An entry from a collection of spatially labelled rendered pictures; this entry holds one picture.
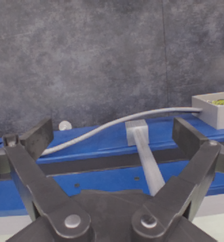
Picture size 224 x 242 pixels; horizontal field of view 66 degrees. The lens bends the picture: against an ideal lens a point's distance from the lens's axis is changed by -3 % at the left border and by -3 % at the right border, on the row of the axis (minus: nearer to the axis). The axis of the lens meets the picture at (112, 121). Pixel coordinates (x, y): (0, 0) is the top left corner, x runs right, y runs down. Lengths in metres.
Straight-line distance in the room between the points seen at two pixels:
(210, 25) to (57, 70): 1.15
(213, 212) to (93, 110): 1.25
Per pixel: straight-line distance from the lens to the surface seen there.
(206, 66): 1.53
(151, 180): 0.49
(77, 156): 0.88
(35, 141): 0.17
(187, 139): 0.18
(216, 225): 0.25
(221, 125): 1.05
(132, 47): 1.37
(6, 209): 0.74
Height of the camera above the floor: 1.35
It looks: 73 degrees down
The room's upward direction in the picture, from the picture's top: 179 degrees counter-clockwise
